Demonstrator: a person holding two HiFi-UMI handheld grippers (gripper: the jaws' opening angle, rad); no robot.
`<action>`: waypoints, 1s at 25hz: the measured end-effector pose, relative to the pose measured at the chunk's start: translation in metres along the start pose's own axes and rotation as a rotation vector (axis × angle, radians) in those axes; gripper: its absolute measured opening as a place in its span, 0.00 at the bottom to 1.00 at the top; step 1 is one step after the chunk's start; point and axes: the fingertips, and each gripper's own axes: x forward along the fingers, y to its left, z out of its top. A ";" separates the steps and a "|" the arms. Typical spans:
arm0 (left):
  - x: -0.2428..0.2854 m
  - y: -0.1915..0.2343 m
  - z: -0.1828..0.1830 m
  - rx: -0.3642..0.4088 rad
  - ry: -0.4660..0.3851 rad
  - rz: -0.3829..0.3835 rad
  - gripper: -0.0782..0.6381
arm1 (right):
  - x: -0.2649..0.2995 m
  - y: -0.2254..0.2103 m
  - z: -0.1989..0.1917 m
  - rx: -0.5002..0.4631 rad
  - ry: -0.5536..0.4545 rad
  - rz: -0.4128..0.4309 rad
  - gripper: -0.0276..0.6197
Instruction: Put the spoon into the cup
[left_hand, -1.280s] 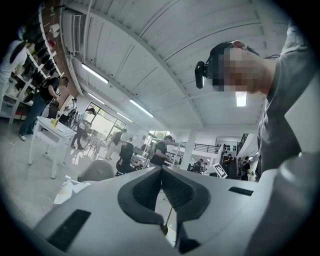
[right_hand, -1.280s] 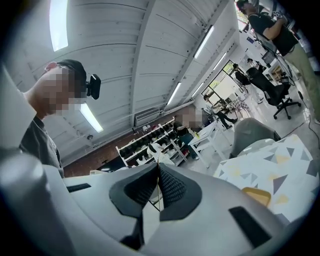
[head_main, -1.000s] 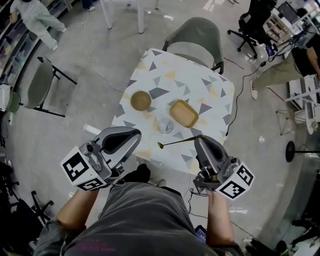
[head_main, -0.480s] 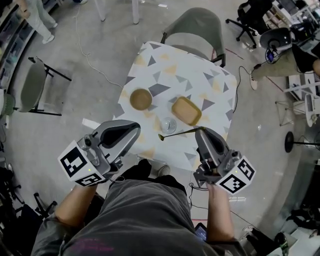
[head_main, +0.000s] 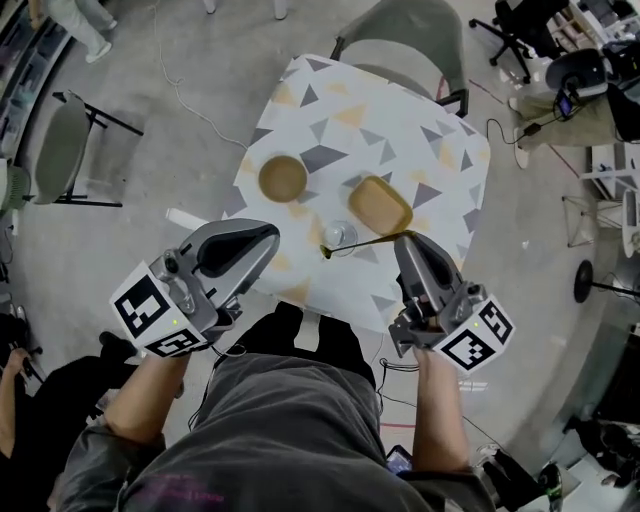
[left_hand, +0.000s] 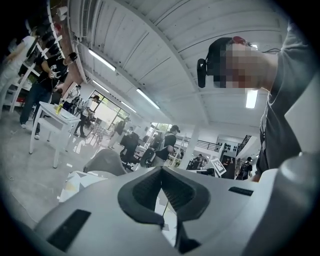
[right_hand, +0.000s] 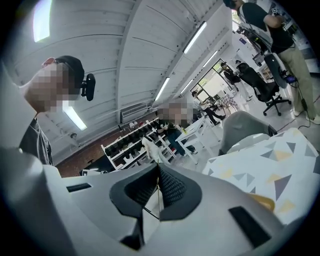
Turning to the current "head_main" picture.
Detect black office chair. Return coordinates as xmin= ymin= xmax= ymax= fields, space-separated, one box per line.
xmin=468 ymin=0 xmax=574 ymax=85

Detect person's right forearm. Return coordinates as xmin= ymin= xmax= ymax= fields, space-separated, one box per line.
xmin=411 ymin=344 xmax=474 ymax=474

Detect white floor cable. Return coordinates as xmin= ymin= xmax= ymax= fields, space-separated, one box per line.
xmin=148 ymin=0 xmax=251 ymax=151

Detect black power adapter with cable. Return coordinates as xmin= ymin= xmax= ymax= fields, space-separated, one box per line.
xmin=485 ymin=112 xmax=566 ymax=147

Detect person's black trousers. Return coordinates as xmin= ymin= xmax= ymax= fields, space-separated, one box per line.
xmin=238 ymin=299 xmax=377 ymax=392

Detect smartphone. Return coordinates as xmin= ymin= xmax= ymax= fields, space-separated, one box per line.
xmin=385 ymin=443 xmax=414 ymax=475

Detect person's grey shirt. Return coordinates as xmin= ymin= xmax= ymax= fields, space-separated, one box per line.
xmin=47 ymin=352 xmax=497 ymax=512

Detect black round stand base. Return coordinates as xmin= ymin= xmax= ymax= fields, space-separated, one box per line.
xmin=573 ymin=259 xmax=640 ymax=305

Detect white paper sheet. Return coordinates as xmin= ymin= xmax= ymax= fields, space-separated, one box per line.
xmin=165 ymin=207 xmax=211 ymax=231

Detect clear glass cup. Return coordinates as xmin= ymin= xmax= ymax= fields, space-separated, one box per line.
xmin=323 ymin=220 xmax=359 ymax=258

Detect olive green spoon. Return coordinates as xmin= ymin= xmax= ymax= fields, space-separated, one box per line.
xmin=319 ymin=230 xmax=417 ymax=262

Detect rectangular brown tray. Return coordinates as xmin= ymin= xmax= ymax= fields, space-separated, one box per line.
xmin=347 ymin=174 xmax=415 ymax=239

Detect person's left forearm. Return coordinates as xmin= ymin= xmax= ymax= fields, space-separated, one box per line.
xmin=102 ymin=344 xmax=190 ymax=459

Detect triangle patterned tablecloth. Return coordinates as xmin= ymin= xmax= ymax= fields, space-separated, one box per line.
xmin=219 ymin=53 xmax=494 ymax=335

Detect light green plastic chair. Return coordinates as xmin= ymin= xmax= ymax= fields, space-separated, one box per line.
xmin=0 ymin=163 xmax=32 ymax=217

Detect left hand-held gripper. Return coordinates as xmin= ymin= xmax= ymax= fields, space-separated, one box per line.
xmin=109 ymin=218 xmax=282 ymax=359

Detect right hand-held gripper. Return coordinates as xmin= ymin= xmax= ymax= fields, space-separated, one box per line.
xmin=388 ymin=233 xmax=517 ymax=374

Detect round brown bowl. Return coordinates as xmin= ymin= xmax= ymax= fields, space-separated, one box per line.
xmin=257 ymin=154 xmax=308 ymax=203

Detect wire frame stool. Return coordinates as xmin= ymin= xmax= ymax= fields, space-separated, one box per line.
xmin=561 ymin=193 xmax=629 ymax=248

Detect grey green chair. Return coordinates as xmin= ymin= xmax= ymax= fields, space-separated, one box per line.
xmin=328 ymin=0 xmax=471 ymax=119
xmin=32 ymin=89 xmax=146 ymax=209

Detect long wall shelf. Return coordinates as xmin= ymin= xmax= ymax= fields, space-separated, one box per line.
xmin=0 ymin=0 xmax=69 ymax=169

